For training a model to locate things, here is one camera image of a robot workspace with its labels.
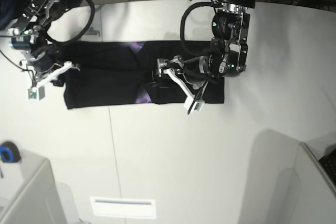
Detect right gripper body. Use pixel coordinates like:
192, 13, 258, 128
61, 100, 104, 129
21, 48, 59, 82

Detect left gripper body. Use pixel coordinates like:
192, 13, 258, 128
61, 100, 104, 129
167, 55, 219, 89

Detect black T-shirt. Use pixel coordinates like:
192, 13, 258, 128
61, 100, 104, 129
49, 40, 226, 110

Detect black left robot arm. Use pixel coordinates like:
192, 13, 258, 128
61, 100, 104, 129
149, 0, 256, 91

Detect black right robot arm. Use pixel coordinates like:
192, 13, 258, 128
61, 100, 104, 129
8, 0, 95, 88

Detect black blue tape measure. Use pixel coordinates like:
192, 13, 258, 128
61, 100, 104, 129
1, 141, 22, 163

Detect white bin left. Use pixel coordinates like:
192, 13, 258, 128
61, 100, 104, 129
1, 150, 68, 223

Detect white bin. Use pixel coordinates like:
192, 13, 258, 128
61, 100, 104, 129
1, 150, 68, 223
279, 143, 335, 223

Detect black keyboard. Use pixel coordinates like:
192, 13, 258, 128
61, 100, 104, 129
319, 150, 336, 184

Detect white bin right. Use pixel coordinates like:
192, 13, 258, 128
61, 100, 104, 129
279, 143, 335, 223

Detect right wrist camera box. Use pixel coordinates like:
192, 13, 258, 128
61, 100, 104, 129
28, 87, 45, 100

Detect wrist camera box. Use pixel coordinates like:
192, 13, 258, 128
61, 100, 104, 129
28, 87, 45, 100
184, 96, 205, 115

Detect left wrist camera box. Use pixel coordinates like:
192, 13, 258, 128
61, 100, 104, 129
184, 96, 205, 115

